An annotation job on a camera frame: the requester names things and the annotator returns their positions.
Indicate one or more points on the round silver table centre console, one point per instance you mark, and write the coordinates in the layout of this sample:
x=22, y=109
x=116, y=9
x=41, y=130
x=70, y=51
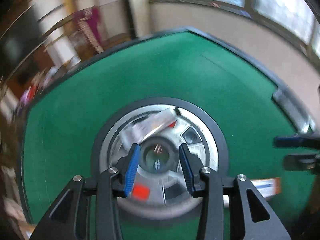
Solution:
x=160, y=193

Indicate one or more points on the wooden chair with maroon cloth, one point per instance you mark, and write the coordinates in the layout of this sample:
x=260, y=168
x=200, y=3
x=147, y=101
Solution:
x=85, y=24

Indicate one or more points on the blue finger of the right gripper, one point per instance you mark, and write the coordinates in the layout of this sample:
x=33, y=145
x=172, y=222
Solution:
x=301, y=162
x=299, y=140

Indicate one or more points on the white cardboard box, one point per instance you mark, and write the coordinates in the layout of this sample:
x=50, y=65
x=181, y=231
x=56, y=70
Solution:
x=268, y=187

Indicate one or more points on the silver tube black cap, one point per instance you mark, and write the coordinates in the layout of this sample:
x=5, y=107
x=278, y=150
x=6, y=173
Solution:
x=141, y=131

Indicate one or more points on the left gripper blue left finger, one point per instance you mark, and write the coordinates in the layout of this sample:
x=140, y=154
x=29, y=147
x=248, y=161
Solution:
x=127, y=167

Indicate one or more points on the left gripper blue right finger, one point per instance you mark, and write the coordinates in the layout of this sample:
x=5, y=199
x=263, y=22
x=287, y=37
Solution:
x=191, y=164

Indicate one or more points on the metal tray in table edge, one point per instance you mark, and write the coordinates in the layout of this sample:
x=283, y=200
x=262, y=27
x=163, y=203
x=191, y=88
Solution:
x=294, y=110

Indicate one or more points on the black television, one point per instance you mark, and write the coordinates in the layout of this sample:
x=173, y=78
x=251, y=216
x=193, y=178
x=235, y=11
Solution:
x=20, y=39

